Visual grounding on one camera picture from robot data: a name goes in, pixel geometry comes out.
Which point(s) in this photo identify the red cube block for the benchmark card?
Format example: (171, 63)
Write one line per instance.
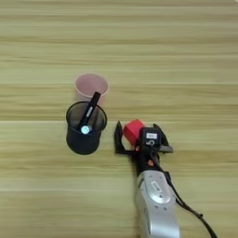
(132, 130)

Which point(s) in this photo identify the black marker pen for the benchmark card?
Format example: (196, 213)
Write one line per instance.
(93, 103)

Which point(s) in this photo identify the black mesh pen holder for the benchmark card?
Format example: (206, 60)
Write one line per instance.
(81, 145)

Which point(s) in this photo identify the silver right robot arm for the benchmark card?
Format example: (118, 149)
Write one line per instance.
(158, 210)

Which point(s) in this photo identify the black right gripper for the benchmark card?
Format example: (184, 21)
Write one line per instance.
(145, 164)

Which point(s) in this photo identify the white capped pen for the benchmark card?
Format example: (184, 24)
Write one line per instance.
(85, 129)

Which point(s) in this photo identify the pink plastic cup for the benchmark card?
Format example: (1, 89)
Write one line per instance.
(89, 83)

